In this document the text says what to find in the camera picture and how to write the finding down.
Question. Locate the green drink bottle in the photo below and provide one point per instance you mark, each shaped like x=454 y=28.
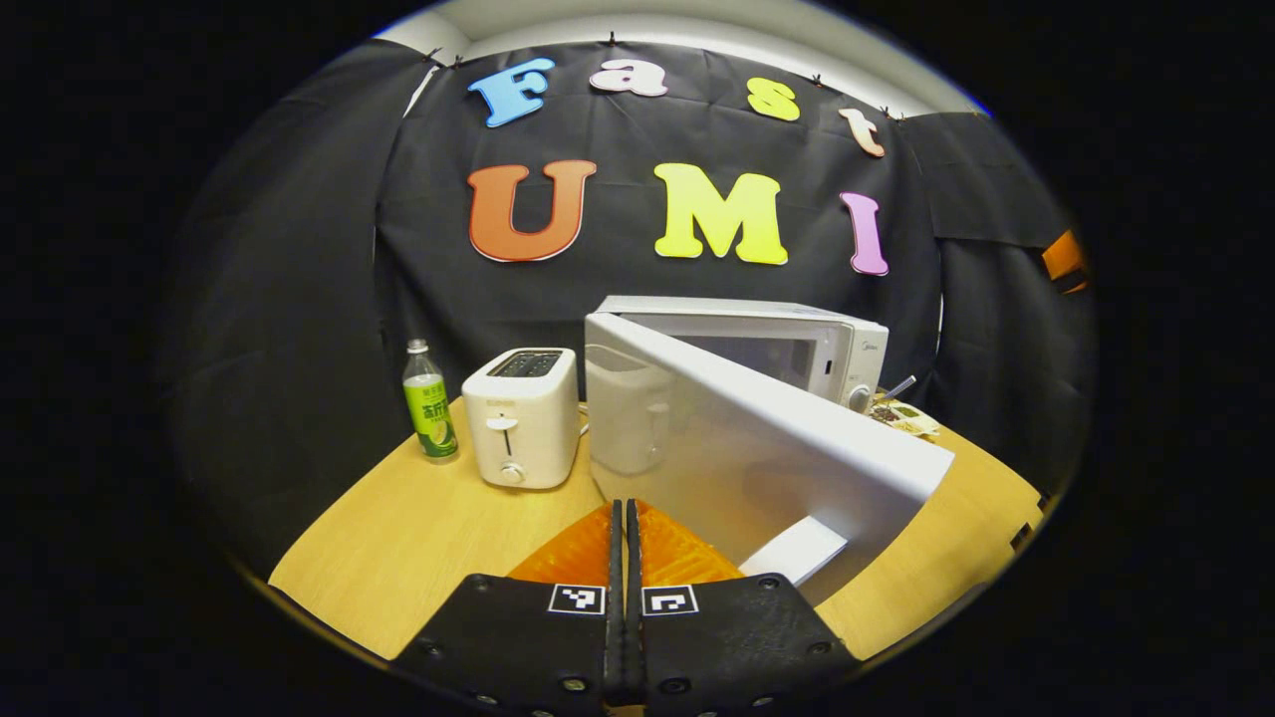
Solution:
x=430 y=418

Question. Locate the white microwave oven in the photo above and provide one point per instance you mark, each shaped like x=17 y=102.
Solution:
x=757 y=448

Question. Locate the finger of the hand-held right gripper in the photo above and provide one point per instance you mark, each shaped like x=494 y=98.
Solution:
x=1064 y=254

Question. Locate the divided dish of grains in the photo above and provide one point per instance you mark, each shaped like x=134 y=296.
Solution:
x=906 y=418

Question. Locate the row of black cloth clips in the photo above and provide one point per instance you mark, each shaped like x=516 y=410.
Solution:
x=611 y=41

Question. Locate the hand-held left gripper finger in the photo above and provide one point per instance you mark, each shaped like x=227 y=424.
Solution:
x=634 y=558
x=616 y=558

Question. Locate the metal spoon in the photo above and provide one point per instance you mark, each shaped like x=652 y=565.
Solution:
x=899 y=388

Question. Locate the white toaster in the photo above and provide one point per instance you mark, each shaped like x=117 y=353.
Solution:
x=518 y=438

